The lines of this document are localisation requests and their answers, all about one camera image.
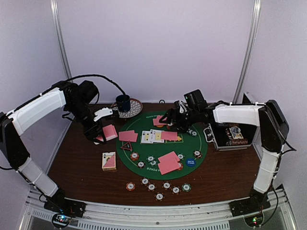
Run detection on aluminium frame post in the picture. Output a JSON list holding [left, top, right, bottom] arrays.
[[50, 0, 73, 80], [233, 0, 262, 103]]

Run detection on aluminium poker chip case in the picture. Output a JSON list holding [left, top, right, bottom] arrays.
[[203, 92, 262, 152]]

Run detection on scattered brown chip two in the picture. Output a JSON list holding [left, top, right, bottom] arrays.
[[147, 183, 156, 191]]

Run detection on round green poker mat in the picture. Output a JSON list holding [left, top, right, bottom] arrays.
[[116, 111, 208, 180]]

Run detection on face-down pink community card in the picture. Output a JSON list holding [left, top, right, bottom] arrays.
[[161, 131, 177, 141]]

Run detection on patterned ceramic saucer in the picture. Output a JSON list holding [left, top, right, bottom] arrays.
[[118, 98, 143, 119]]

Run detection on playing card box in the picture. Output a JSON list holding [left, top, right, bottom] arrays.
[[102, 152, 116, 171]]

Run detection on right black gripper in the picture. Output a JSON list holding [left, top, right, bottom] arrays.
[[159, 108, 199, 134]]

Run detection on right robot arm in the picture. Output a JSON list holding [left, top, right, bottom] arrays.
[[159, 89, 289, 212]]

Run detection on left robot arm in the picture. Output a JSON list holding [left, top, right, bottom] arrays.
[[0, 80, 106, 213]]

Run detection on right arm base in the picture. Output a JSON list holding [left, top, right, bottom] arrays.
[[229, 198, 271, 228]]

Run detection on scattered brown chip three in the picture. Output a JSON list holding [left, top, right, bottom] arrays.
[[155, 193, 165, 201]]

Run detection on triangular black red dealer button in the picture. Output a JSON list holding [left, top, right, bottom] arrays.
[[120, 141, 133, 151]]

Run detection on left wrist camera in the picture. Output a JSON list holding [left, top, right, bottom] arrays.
[[94, 107, 113, 122]]

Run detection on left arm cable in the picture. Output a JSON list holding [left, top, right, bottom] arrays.
[[64, 74, 127, 96]]

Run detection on brown chip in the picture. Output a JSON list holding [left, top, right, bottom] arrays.
[[137, 161, 145, 169], [193, 150, 202, 159]]

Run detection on nine of spades card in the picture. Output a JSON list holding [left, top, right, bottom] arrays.
[[150, 129, 156, 143]]

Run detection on green chips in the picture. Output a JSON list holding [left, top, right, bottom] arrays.
[[146, 156, 157, 166], [187, 129, 198, 137], [177, 154, 185, 161]]

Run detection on dark blue mug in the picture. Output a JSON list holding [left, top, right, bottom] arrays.
[[116, 94, 130, 113]]

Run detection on red poker chip stack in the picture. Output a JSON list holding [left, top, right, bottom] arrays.
[[126, 182, 136, 191]]

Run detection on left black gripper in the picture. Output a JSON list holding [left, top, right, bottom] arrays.
[[66, 100, 106, 144]]

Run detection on scattered brown chip one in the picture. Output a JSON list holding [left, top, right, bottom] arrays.
[[141, 178, 149, 186]]

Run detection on two of clubs card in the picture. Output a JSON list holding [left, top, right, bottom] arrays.
[[141, 130, 151, 144]]

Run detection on left aluminium frame post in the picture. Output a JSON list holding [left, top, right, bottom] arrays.
[[50, 0, 73, 80]]

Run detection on front aluminium rail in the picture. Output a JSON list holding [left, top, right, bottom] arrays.
[[17, 188, 298, 230]]

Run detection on right aluminium frame post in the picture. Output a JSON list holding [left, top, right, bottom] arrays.
[[233, 0, 262, 103]]

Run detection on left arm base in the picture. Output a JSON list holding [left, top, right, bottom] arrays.
[[44, 199, 86, 229]]

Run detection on blue small blind button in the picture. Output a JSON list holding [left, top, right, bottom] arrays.
[[186, 158, 196, 167]]

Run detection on green poker chip stack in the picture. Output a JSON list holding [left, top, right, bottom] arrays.
[[181, 183, 191, 192]]

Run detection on pink playing card deck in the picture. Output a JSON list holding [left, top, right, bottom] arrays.
[[103, 125, 118, 141]]

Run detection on red chips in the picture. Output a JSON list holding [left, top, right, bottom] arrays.
[[130, 152, 139, 161], [178, 162, 183, 171]]

